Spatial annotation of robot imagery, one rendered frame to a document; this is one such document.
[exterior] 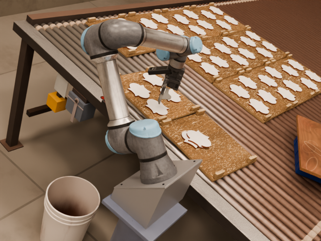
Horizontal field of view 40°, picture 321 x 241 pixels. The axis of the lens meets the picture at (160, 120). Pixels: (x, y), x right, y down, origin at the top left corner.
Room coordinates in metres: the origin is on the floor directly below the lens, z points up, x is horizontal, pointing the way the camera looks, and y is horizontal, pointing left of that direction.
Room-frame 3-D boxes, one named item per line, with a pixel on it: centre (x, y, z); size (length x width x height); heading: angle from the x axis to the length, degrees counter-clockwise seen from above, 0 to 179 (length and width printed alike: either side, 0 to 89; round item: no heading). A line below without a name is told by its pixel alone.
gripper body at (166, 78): (1.95, 0.03, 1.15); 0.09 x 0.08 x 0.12; 96
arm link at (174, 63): (1.95, 0.03, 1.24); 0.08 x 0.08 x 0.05
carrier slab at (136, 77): (2.08, 0.09, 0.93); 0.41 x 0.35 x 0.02; 56
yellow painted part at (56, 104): (2.04, 0.60, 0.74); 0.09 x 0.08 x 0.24; 59
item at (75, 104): (1.95, 0.44, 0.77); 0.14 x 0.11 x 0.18; 59
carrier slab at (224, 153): (1.85, -0.27, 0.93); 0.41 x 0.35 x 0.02; 55
